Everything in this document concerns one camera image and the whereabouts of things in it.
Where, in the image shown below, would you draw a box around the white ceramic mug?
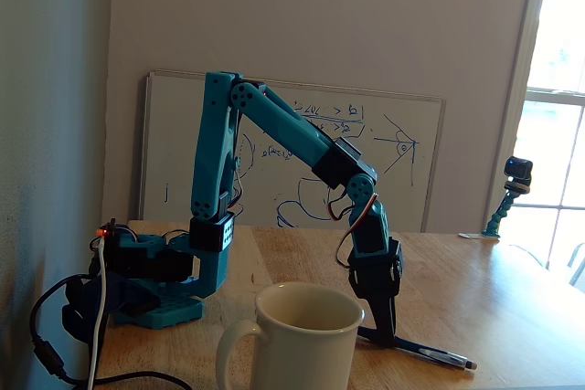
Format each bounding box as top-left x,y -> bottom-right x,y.
215,280 -> 366,390

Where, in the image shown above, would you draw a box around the teal gooseneck camera mount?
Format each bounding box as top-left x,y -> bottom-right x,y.
482,182 -> 531,240

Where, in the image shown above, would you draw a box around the whiteboard with blue writing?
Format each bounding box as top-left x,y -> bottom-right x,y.
139,69 -> 447,234

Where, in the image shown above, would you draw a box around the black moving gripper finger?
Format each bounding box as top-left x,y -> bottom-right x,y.
388,291 -> 400,342

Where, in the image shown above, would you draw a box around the white usb cable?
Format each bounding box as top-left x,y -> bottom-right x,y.
85,234 -> 110,390

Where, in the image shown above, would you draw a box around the white window frame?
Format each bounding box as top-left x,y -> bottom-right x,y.
484,0 -> 585,290

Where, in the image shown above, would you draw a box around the dark pen with silver tip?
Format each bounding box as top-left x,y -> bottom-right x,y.
356,326 -> 479,372

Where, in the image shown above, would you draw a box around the dark blue table clamp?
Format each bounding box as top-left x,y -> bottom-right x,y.
61,270 -> 161,346

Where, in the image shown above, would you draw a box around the black gripper servo block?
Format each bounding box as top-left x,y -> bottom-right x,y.
346,238 -> 405,301

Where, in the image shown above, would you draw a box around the small black camera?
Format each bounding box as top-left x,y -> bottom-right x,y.
504,156 -> 535,188

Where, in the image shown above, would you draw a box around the black and white cables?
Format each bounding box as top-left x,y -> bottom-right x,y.
29,273 -> 196,390

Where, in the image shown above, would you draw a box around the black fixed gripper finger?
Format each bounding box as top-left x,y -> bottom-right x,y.
364,294 -> 394,347

